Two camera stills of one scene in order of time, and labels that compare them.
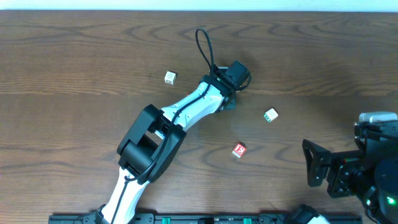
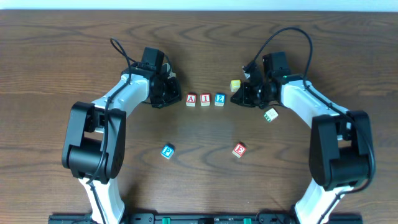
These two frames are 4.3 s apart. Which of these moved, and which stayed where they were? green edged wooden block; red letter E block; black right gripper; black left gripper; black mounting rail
Moved: black left gripper; black right gripper
Stayed: black mounting rail; red letter E block; green edged wooden block
